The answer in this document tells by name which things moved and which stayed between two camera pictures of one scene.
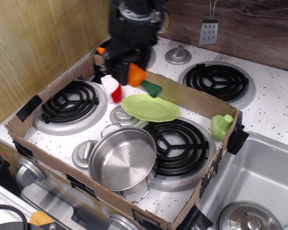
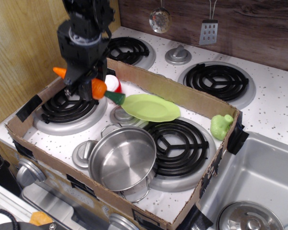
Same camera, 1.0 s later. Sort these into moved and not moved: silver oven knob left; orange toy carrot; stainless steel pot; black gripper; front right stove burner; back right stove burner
Moved: orange toy carrot; black gripper
Not moved: silver oven knob left; stainless steel pot; front right stove burner; back right stove burner
